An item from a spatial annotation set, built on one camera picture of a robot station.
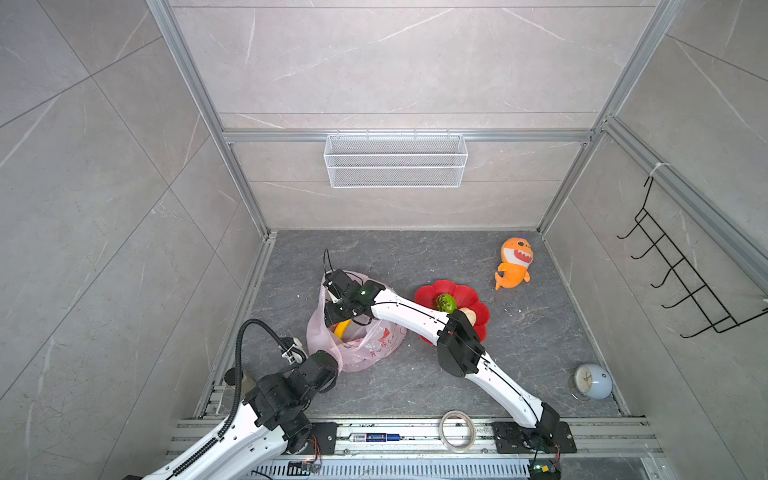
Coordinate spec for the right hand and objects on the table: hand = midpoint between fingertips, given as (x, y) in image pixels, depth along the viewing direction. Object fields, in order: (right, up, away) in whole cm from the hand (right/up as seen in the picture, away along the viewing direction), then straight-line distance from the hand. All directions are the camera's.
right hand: (329, 313), depth 92 cm
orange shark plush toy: (+63, +18, +10) cm, 67 cm away
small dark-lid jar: (-22, -13, -17) cm, 30 cm away
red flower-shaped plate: (+44, +5, +6) cm, 45 cm away
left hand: (+3, -9, -14) cm, 16 cm away
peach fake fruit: (+44, 0, -2) cm, 44 cm away
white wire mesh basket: (+21, +51, +9) cm, 56 cm away
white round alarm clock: (+71, -15, -16) cm, 75 cm away
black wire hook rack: (+87, +8, -30) cm, 92 cm away
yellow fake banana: (+4, -4, -2) cm, 6 cm away
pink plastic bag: (+12, -6, -15) cm, 20 cm away
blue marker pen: (+15, -27, -19) cm, 36 cm away
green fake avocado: (+37, +3, 0) cm, 37 cm away
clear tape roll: (+37, -29, -20) cm, 51 cm away
